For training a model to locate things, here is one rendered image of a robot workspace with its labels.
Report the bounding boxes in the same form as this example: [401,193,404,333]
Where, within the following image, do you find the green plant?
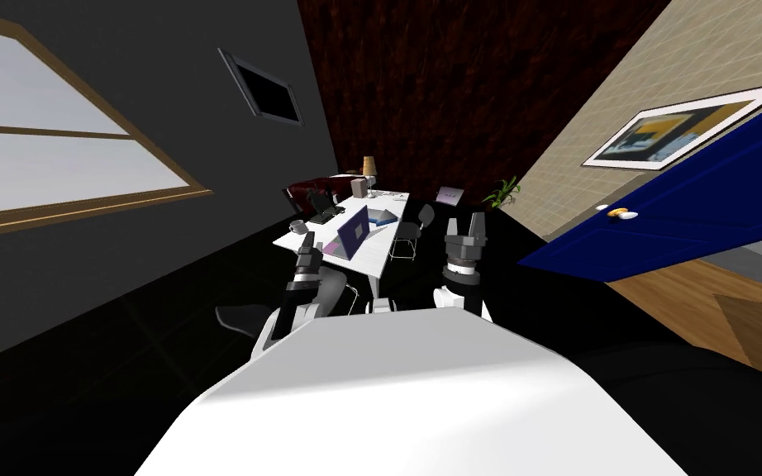
[481,174,523,210]

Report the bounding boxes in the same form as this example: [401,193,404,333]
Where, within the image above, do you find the blue door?
[517,84,762,285]

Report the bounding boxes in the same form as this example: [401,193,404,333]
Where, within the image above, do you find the wooden framed window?
[0,5,214,242]

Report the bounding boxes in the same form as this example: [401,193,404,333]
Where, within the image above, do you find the dark red armchair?
[283,174,358,214]

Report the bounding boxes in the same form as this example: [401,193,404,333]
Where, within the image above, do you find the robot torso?
[132,296,690,476]

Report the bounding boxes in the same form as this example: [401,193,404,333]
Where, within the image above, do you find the pale purple laptop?
[434,185,467,208]

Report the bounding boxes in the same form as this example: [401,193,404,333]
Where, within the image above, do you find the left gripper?
[293,231,326,282]

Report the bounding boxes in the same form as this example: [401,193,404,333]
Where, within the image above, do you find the white desk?
[272,155,412,300]

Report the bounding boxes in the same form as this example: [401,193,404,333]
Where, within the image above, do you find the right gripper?
[443,212,488,267]

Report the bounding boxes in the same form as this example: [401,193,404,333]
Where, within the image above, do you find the white and yellow door knob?
[595,204,640,222]

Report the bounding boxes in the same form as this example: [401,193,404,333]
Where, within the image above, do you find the black wall screen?
[217,47,306,126]

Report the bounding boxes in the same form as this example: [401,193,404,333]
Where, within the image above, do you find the dark grey chair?
[388,203,436,263]

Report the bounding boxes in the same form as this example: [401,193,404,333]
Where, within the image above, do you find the white framed picture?
[580,79,762,173]

